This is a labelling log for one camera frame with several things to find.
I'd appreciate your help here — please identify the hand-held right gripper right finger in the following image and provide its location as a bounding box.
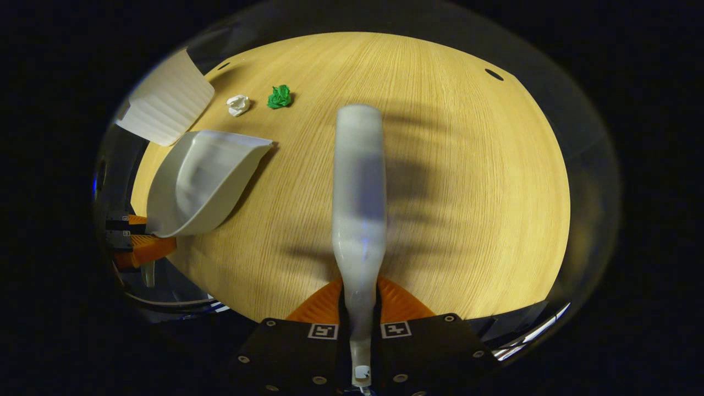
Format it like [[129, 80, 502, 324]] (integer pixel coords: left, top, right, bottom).
[[371, 276, 497, 395]]

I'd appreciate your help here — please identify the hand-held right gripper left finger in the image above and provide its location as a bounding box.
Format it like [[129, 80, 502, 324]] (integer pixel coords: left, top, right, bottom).
[[230, 277, 353, 395]]

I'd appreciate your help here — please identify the white plastic dustpan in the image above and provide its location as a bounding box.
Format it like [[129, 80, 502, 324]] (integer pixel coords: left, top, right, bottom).
[[145, 130, 274, 239]]

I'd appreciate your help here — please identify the white plastic garbage bin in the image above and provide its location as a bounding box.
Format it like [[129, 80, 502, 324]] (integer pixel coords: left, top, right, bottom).
[[115, 48, 216, 147]]

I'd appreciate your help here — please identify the small white broom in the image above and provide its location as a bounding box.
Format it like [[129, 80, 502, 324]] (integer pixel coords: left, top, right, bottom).
[[332, 104, 388, 389]]

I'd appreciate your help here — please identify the white paper ball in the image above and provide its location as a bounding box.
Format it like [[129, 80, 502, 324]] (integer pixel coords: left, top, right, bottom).
[[226, 94, 251, 118]]

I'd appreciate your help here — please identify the green paper ball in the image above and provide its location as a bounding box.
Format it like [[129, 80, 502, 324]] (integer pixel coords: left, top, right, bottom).
[[267, 84, 294, 110]]

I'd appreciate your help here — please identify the wooden desktop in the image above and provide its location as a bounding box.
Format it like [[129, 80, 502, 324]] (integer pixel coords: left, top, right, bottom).
[[130, 31, 571, 323]]

